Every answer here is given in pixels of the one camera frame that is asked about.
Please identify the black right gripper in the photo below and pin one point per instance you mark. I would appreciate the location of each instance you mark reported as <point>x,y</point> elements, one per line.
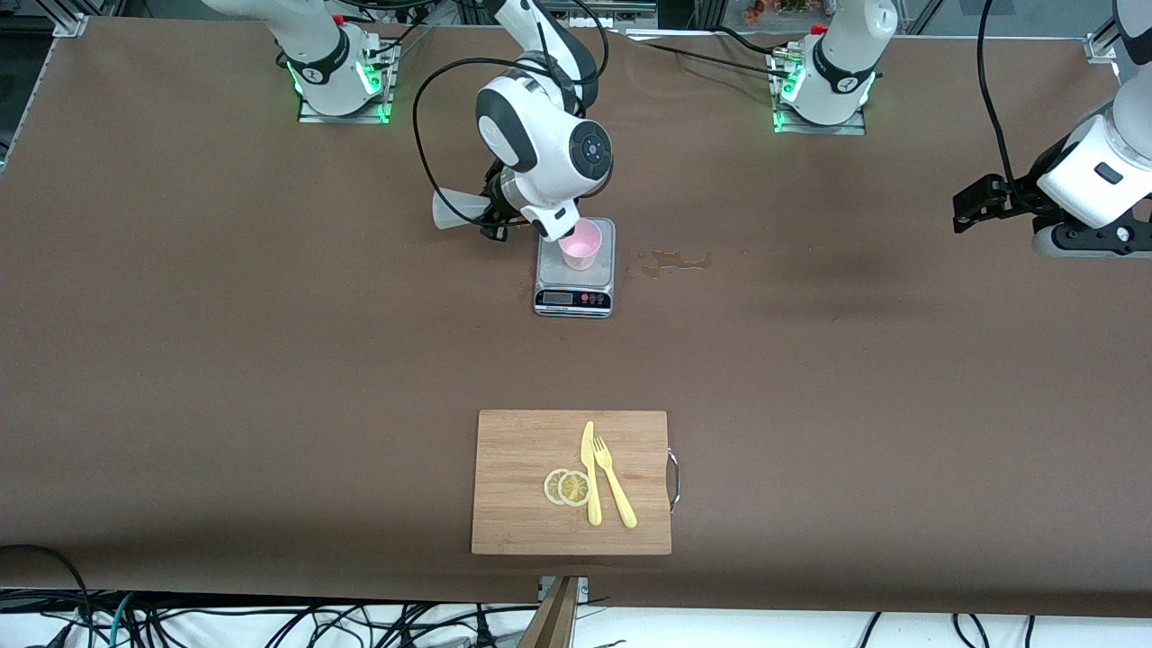
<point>496,212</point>

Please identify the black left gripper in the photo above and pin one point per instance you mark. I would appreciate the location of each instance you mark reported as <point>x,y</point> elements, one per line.
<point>1026,197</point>

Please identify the clear sauce bottle orange cap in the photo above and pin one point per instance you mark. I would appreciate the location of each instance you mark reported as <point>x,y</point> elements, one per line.
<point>454,209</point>

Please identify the pink plastic cup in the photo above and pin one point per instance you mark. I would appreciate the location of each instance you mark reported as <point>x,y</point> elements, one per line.
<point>583,250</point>

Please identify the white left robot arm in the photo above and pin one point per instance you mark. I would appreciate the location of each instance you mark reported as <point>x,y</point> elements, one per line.
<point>846,63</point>

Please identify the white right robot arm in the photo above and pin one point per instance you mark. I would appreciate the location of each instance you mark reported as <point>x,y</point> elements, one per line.
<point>540,135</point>

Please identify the silver digital kitchen scale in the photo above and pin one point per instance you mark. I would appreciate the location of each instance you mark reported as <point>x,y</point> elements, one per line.
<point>549,268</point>

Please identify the spilled liquid puddle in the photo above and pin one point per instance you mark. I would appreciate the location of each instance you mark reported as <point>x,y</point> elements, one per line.
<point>670,261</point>

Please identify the grey power strip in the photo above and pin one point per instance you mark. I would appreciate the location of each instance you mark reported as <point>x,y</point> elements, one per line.
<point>621,13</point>

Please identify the yellow plastic knife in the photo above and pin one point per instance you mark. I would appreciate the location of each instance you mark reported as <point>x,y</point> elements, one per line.
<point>588,450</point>

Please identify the lemon slice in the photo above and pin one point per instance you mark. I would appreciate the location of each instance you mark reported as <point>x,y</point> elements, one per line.
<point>551,487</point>
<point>574,489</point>

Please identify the yellow plastic fork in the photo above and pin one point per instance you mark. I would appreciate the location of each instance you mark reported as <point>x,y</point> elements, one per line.
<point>616,495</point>

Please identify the brown table cover sheet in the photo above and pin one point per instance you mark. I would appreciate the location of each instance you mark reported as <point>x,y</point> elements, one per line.
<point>270,450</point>

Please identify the wooden beam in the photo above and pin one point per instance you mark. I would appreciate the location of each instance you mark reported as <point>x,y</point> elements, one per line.
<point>553,621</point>

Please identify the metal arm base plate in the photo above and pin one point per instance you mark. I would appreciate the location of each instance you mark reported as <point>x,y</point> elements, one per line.
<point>855,129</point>
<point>310,115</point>

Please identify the aluminium frame corner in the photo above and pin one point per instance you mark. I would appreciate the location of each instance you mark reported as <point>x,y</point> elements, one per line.
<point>70,22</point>
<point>1100,47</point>

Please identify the small metal bracket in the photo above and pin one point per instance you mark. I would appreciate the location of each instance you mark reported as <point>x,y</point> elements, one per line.
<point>583,587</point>

